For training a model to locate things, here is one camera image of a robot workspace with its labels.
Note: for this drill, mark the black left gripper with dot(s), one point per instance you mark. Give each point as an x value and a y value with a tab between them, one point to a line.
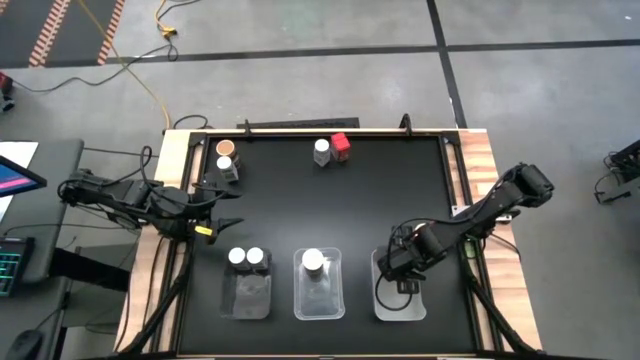
202	212

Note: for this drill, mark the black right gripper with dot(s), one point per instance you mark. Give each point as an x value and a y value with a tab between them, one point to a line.
397	264

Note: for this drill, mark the white-lid glass spice jar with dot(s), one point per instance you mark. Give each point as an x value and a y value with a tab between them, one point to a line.
254	256
236	256
322	147
224	163

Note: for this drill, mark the pale-lid furikake jar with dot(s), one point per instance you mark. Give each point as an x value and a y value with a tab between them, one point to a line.
313	260

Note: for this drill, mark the red-lid spice jar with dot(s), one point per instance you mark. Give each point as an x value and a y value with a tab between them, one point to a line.
340	143

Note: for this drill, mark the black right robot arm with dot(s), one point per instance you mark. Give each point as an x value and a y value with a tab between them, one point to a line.
490	210

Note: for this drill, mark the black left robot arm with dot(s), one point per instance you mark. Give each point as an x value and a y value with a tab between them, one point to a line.
120	192

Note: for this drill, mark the frosted white plastic bin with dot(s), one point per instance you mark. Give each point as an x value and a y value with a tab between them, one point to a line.
415	307

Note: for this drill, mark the smoky clear plastic bin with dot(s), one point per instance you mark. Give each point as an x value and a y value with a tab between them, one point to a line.
243	300

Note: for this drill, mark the wooden table board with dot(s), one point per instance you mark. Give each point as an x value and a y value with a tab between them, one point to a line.
507	280

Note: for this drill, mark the long black strip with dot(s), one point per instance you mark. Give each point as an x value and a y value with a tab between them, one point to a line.
300	123

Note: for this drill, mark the flat black bar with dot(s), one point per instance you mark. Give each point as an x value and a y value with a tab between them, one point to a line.
90	270

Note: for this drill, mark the grey desk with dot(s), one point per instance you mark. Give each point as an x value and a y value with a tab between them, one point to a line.
55	215

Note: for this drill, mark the computer monitor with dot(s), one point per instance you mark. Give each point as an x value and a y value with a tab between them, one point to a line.
15	180

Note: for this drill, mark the white paper sheet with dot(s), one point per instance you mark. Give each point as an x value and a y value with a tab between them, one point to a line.
17	150

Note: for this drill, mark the backlit black keyboard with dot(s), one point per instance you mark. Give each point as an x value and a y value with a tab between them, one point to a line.
12	265

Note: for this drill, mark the black mat with orange stripes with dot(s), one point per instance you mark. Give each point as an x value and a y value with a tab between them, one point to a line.
75	30

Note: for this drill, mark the black computer mouse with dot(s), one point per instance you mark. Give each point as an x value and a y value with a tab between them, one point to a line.
24	345

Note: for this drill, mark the red and black object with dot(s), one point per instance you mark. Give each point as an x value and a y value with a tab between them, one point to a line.
5	85

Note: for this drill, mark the black frame clamp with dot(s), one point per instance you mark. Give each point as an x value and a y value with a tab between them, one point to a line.
406	124
247	129

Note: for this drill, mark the black aluminium table frame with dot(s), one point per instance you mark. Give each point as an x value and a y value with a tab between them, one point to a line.
290	135

